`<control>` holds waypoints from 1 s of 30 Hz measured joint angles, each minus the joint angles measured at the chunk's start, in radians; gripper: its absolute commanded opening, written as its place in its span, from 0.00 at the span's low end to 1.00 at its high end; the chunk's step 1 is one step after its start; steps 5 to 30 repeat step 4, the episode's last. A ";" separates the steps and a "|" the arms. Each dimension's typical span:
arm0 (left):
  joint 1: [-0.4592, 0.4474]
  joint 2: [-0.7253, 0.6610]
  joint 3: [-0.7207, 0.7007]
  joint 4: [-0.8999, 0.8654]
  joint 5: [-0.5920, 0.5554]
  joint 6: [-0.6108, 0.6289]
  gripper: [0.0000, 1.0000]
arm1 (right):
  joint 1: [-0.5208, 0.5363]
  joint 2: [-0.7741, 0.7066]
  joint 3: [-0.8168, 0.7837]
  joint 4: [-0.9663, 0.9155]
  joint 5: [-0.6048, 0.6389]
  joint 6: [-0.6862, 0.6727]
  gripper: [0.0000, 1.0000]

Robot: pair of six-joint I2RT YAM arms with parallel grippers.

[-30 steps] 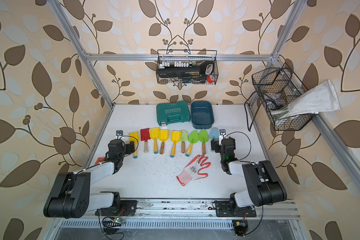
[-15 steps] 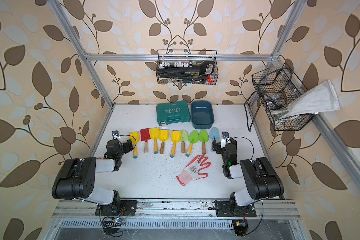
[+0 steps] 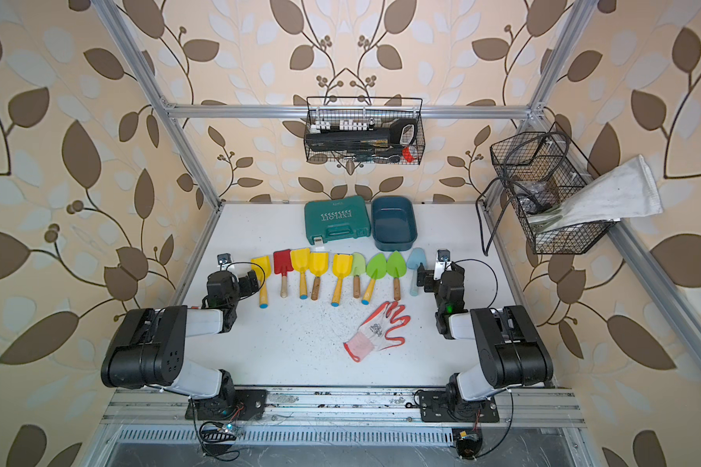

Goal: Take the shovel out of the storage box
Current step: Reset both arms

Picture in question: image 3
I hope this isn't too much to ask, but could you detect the yellow shovel blue-tipped handle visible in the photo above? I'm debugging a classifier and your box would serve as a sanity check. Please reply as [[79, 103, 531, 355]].
[[251, 256, 272, 309]]

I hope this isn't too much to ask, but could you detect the white handled tool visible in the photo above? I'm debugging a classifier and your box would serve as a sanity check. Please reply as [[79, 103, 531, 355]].
[[406, 247, 426, 297]]

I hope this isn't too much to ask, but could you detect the green trowel wooden handle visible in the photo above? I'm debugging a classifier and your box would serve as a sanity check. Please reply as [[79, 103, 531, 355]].
[[387, 251, 407, 302]]

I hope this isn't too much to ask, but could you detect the red shovel wooden handle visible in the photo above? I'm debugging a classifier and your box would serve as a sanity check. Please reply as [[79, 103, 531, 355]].
[[273, 249, 293, 298]]

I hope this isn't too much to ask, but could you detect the green trowel yellow handle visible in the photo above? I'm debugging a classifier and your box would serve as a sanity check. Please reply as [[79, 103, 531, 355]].
[[361, 253, 387, 305]]

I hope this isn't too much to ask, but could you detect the light green shovel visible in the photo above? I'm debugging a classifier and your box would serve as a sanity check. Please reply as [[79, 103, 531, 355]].
[[352, 252, 366, 299]]

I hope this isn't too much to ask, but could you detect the yellow shovel wooden handle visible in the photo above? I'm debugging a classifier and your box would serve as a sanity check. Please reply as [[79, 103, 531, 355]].
[[309, 252, 329, 301]]

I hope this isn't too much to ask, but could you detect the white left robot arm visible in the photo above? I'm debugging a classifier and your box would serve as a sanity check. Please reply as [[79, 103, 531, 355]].
[[100, 269, 267, 421]]

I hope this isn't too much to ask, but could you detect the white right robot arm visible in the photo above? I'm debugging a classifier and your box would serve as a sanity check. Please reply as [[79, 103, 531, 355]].
[[415, 263, 554, 423]]

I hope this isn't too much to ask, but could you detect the blue plastic storage box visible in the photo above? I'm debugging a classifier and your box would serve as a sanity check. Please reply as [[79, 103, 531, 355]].
[[371, 196, 418, 252]]

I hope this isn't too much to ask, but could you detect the red white work glove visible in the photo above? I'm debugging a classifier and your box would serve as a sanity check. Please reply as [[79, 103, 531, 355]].
[[344, 301, 411, 363]]

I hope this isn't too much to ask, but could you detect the green plastic tool case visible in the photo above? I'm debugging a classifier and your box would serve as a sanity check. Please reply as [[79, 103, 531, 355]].
[[304, 196, 371, 245]]

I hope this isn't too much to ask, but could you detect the black handsaw in basket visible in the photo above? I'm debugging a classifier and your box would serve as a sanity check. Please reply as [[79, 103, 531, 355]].
[[304, 118, 426, 161]]

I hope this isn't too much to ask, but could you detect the grey cloth bag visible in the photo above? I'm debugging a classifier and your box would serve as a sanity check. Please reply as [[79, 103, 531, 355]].
[[527, 155, 664, 234]]

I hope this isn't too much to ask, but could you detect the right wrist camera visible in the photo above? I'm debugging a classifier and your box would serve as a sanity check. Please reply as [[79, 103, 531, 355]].
[[433, 249, 452, 281]]

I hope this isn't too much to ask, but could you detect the black wire basket back wall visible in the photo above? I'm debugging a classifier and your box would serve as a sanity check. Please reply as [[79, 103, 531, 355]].
[[303, 95, 426, 169]]

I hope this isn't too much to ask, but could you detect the black wire basket wall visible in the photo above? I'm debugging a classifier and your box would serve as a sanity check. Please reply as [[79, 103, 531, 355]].
[[490, 130, 616, 255], [303, 95, 426, 169]]

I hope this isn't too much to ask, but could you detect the black wire basket right wall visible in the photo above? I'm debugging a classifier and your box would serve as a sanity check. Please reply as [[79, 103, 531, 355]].
[[490, 130, 616, 255]]

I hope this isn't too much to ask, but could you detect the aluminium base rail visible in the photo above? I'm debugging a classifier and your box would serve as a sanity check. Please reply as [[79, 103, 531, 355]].
[[100, 386, 586, 447]]

